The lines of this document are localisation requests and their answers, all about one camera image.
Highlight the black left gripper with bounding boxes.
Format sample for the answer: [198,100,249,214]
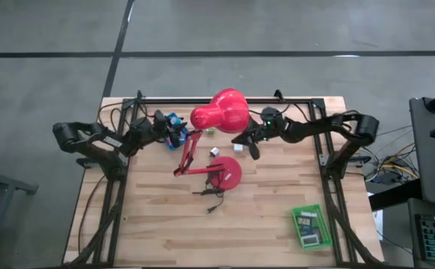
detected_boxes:
[148,109,189,149]

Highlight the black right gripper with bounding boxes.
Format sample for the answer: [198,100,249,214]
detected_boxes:
[231,106,291,161]

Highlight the blue plastic basket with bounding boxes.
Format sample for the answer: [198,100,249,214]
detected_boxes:
[164,112,189,151]

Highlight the red desk lamp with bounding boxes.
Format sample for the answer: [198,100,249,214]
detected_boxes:
[173,88,250,191]

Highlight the green plastic basket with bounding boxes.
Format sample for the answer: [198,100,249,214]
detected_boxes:
[291,204,333,250]

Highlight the black side desk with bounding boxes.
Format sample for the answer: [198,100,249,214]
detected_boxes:
[368,84,435,269]

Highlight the grey metal table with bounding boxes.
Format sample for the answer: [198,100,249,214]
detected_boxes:
[0,163,39,269]

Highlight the black metal table frame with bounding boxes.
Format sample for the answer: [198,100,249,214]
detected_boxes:
[63,97,385,268]

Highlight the black lamp power cable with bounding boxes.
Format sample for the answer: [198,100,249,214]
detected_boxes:
[191,188,226,214]

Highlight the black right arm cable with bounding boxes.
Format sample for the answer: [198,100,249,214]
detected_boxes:
[247,102,312,121]

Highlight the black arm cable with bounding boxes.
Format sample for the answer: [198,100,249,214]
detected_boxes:
[96,101,155,124]
[247,102,312,121]

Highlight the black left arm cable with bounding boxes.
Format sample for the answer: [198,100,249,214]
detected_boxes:
[96,101,155,124]

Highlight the tangled cable bundle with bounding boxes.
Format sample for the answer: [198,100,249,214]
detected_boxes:
[354,125,420,186]

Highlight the brown cable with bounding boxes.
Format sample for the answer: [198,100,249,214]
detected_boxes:
[76,175,106,257]

